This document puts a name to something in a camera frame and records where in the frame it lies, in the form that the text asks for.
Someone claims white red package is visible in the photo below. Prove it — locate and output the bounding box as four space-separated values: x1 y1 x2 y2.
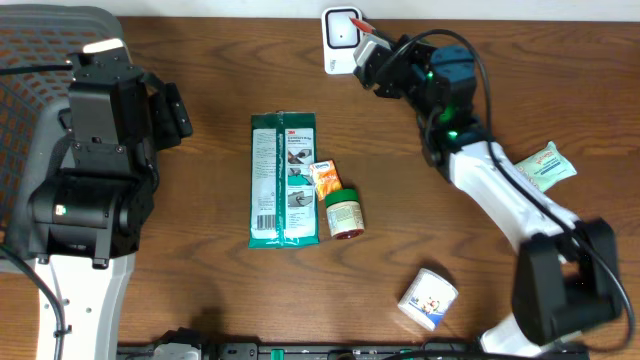
248 112 319 249

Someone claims white barcode scanner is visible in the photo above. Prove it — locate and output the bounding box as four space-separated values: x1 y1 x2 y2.
321 6 363 75

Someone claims teal white snack packet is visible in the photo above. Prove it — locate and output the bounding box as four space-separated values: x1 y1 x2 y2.
515 141 577 192

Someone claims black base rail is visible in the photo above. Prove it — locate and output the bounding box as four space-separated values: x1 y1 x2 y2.
115 327 591 360

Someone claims small orange carton box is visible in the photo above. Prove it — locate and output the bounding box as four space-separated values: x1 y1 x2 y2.
309 160 343 201

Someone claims grey plastic mesh basket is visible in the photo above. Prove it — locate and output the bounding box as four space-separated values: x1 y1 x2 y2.
1 4 124 265

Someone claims white blue labelled jar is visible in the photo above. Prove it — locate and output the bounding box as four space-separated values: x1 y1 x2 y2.
397 268 458 331

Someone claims red coffee stick sachet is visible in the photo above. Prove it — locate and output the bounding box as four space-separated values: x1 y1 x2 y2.
350 17 375 34

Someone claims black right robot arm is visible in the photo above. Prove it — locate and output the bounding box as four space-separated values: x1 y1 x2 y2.
354 31 634 359

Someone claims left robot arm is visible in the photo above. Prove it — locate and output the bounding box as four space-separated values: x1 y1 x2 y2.
26 46 193 359

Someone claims green lid white jar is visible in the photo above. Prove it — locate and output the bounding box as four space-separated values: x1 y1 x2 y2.
325 189 365 239

